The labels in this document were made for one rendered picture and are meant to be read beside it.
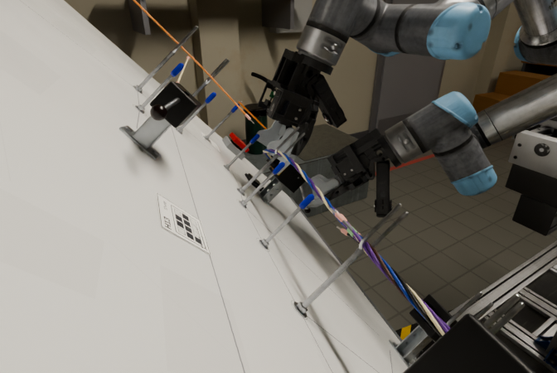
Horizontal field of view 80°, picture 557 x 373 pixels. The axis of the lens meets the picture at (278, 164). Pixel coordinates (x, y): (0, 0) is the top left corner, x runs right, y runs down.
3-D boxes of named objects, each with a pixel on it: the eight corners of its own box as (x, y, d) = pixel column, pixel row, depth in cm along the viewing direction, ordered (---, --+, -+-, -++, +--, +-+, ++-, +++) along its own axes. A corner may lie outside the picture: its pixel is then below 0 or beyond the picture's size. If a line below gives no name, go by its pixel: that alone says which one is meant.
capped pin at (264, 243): (259, 244, 40) (311, 193, 39) (258, 238, 41) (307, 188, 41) (268, 251, 40) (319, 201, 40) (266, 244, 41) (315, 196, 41)
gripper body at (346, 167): (330, 157, 74) (379, 128, 70) (351, 191, 73) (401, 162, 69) (323, 160, 67) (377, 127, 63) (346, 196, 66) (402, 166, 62)
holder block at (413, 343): (433, 383, 54) (478, 341, 54) (402, 364, 48) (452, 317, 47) (414, 358, 58) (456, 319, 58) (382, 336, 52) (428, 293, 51)
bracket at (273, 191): (271, 207, 65) (289, 190, 65) (263, 201, 64) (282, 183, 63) (263, 196, 69) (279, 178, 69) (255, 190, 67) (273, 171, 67)
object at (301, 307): (301, 306, 34) (402, 208, 33) (309, 320, 32) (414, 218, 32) (289, 299, 33) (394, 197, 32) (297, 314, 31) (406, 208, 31)
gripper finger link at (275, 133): (244, 151, 65) (263, 110, 61) (269, 157, 68) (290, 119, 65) (248, 160, 63) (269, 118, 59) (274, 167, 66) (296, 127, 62)
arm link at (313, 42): (330, 40, 61) (356, 47, 54) (319, 64, 62) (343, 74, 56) (297, 22, 57) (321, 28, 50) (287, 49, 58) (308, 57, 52)
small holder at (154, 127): (94, 134, 28) (154, 71, 27) (128, 125, 36) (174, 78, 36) (139, 172, 29) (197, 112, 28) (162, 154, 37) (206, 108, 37)
